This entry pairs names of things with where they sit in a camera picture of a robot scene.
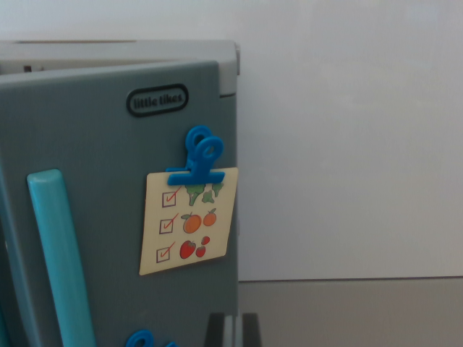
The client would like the cream grocery checklist card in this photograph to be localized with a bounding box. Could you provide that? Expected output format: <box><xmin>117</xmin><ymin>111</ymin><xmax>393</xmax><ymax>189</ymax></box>
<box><xmin>138</xmin><ymin>166</ymin><xmax>239</xmax><ymax>277</ymax></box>

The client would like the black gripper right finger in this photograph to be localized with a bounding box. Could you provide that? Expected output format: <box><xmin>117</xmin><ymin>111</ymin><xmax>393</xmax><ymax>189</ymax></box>
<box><xmin>242</xmin><ymin>312</ymin><xmax>263</xmax><ymax>347</ymax></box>

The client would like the blue plastic clip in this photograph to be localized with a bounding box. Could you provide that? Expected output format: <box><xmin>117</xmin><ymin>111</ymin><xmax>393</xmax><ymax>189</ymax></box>
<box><xmin>165</xmin><ymin>124</ymin><xmax>226</xmax><ymax>187</ymax></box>
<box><xmin>125</xmin><ymin>328</ymin><xmax>179</xmax><ymax>347</ymax></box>

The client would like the grey toy refrigerator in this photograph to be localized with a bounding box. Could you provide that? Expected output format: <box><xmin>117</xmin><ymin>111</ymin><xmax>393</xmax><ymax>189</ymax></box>
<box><xmin>0</xmin><ymin>59</ymin><xmax>240</xmax><ymax>347</ymax></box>

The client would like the light gray toy fridge body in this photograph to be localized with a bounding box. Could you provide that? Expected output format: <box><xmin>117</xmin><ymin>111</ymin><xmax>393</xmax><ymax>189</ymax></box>
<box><xmin>0</xmin><ymin>39</ymin><xmax>242</xmax><ymax>100</ymax></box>

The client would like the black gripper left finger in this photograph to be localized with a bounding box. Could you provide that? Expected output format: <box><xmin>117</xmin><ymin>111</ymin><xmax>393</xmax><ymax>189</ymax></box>
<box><xmin>203</xmin><ymin>312</ymin><xmax>228</xmax><ymax>347</ymax></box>

